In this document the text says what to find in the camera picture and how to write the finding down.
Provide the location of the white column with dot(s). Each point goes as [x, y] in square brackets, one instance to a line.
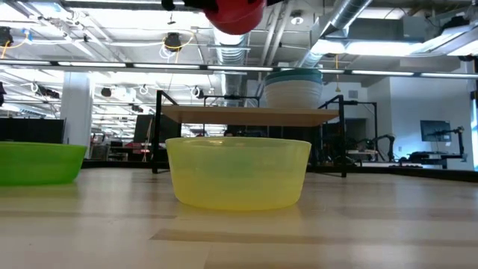
[76, 112]

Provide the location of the wooden shelf with black frame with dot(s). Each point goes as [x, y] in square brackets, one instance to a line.
[246, 116]

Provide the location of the yellow bowl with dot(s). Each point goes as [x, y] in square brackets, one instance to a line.
[239, 175]

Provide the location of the teal bowl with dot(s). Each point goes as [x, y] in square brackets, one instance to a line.
[295, 72]

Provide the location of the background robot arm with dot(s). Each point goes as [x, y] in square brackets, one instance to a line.
[381, 143]

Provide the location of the black ceiling camera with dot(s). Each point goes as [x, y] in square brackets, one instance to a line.
[173, 41]

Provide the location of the red bowl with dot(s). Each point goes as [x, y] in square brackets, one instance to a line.
[235, 16]

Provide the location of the overhead light bar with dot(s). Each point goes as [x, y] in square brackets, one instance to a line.
[168, 67]

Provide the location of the silver ventilation duct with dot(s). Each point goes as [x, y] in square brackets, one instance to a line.
[336, 26]
[231, 56]

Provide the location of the white bowl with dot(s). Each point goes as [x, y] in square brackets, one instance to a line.
[293, 97]

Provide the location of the black partition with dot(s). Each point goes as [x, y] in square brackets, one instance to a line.
[31, 130]

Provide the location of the wall monitor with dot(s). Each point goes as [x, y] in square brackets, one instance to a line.
[435, 130]

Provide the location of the light blue bowl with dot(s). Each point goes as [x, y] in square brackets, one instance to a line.
[295, 80]

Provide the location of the green bowl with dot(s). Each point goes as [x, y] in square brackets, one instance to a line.
[37, 164]

